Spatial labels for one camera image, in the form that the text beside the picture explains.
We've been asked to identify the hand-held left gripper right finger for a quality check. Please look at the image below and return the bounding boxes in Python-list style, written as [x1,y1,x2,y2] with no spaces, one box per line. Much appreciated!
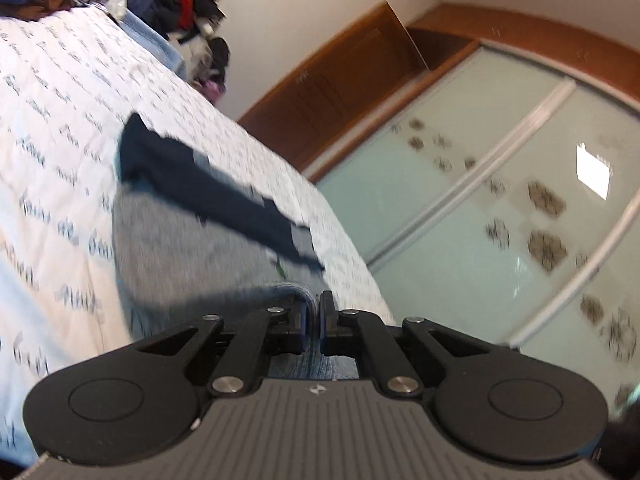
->
[318,290,502,397]

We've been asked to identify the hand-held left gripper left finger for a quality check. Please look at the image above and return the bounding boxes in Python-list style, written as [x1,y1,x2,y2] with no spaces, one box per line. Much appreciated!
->
[135,300,308,397]

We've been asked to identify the grey sweater with navy sleeves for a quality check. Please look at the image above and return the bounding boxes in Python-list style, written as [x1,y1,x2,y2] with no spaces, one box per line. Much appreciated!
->
[112,112,362,382]

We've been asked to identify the frosted glass sliding wardrobe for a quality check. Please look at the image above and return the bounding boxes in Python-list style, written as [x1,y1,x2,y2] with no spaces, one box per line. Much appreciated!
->
[304,2,640,413]

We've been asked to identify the brown wooden door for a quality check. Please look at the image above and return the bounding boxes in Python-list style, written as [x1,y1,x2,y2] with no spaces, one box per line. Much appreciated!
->
[237,2,432,173]

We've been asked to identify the purple cloth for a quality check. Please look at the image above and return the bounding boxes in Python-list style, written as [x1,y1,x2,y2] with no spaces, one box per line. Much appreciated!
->
[202,80,227,107]

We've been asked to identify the white script printed blanket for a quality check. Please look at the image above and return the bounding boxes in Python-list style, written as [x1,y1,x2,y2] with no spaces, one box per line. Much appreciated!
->
[0,2,399,471]

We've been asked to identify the light blue knitted cloth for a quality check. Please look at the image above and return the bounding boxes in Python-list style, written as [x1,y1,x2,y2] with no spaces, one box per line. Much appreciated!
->
[122,7,189,80]

